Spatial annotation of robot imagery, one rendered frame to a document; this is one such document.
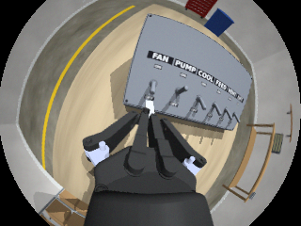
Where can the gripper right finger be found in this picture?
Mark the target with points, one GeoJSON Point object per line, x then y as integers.
{"type": "Point", "coordinates": [171, 139]}

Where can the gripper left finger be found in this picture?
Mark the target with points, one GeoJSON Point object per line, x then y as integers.
{"type": "Point", "coordinates": [97, 147]}

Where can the grey switch console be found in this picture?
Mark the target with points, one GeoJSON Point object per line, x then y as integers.
{"type": "Point", "coordinates": [196, 78]}

